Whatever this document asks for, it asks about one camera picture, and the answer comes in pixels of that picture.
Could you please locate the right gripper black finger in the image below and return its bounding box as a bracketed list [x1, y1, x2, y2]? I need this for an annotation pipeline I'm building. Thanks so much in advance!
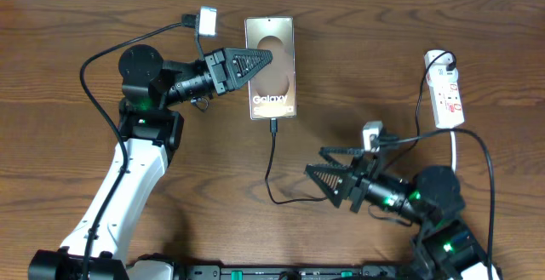
[318, 146, 365, 165]
[305, 164, 354, 208]

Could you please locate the Samsung Galaxy smartphone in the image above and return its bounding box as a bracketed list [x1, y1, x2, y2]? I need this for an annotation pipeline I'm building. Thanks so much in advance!
[244, 16, 296, 120]

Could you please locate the black charger cable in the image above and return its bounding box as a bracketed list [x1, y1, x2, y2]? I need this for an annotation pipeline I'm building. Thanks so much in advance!
[264, 50, 458, 206]

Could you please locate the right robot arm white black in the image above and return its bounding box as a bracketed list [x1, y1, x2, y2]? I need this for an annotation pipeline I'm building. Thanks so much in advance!
[305, 147, 502, 279]

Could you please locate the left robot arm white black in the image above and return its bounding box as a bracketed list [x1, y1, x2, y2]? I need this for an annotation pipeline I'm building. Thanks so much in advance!
[28, 44, 273, 279]

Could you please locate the white power strip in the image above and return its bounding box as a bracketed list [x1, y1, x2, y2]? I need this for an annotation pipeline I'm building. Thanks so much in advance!
[424, 49, 465, 129]

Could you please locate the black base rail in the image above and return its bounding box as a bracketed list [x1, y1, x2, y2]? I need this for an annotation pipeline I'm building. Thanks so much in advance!
[180, 265, 403, 280]

